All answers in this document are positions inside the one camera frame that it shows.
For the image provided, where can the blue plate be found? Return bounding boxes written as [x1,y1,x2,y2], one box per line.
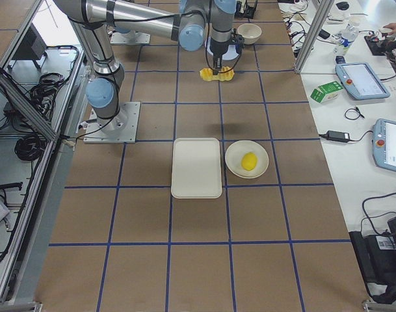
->
[205,37,239,60]

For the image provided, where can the blue teach pendant near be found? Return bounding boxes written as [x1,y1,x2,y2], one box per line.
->
[372,118,396,172]

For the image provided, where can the black cable bundle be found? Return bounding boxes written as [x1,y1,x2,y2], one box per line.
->
[14,131,46,162]

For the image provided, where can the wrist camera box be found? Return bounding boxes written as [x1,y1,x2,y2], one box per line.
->
[232,33,244,55]

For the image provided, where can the small black cable loop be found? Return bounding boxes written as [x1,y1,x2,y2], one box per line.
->
[343,105,365,120]

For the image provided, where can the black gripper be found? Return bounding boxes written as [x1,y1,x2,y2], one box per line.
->
[210,29,232,72]

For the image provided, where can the black equipment case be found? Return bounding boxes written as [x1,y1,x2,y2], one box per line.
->
[349,217,396,304]

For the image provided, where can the black power adapter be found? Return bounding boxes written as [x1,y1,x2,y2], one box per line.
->
[326,130,350,143]

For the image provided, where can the green white carton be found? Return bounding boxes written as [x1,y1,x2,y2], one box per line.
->
[310,81,343,103]

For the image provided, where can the clear plastic bottle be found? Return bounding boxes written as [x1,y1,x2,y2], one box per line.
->
[334,17,360,57]

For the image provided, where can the cream round plate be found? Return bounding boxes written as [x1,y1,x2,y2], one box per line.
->
[225,140,269,179]

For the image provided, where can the aluminium frame post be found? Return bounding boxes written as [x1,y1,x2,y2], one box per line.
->
[295,0,333,73]

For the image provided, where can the blue teach pendant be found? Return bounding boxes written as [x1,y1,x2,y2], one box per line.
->
[335,62,390,100]
[372,118,396,172]

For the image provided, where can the blue teach pendant far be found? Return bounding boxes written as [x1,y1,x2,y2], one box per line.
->
[335,62,390,100]

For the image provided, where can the black dish rack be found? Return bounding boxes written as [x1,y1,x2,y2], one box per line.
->
[235,0,258,19]

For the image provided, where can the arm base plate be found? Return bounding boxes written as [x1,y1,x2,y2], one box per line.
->
[111,31,151,46]
[83,101,140,144]

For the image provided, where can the white bowl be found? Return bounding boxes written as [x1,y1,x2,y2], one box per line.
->
[237,23,262,45]

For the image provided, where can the white rectangular tray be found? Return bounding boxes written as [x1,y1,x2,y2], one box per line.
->
[171,138,222,199]

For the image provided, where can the yellow toy lemon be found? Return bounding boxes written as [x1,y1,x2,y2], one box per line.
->
[241,152,257,171]

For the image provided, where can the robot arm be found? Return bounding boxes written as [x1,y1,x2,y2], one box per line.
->
[55,1,243,131]

